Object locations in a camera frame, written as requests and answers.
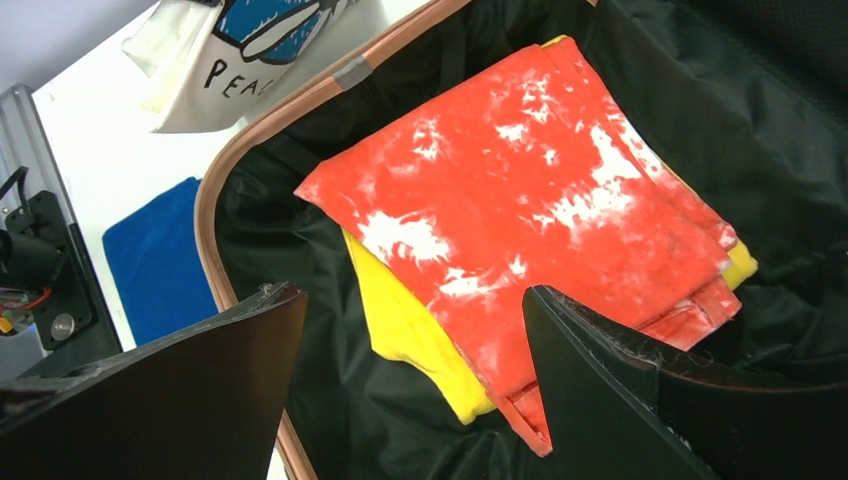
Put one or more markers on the aluminium frame rail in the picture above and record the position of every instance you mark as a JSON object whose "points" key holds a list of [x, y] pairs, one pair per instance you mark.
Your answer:
{"points": [[25, 143]]}

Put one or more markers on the red white patterned cloth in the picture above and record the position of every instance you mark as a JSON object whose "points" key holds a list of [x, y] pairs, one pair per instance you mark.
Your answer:
{"points": [[512, 179]]}

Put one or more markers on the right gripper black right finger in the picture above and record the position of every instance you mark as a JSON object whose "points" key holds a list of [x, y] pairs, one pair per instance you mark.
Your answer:
{"points": [[622, 405]]}

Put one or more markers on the yellow cloth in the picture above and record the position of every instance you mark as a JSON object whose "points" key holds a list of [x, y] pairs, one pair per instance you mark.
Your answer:
{"points": [[402, 329]]}

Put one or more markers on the blue towel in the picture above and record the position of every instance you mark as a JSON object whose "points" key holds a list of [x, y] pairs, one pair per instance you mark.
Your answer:
{"points": [[155, 265]]}

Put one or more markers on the pink open suitcase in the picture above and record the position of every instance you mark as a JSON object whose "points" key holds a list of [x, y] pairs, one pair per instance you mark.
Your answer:
{"points": [[746, 100]]}

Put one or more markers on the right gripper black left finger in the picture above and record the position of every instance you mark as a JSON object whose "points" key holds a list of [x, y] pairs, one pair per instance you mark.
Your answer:
{"points": [[202, 403]]}

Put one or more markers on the white shirt blue print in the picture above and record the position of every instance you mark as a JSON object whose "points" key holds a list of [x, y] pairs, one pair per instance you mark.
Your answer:
{"points": [[209, 62]]}

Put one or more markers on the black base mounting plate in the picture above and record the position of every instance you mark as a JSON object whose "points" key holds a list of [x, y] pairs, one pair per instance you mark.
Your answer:
{"points": [[53, 312]]}

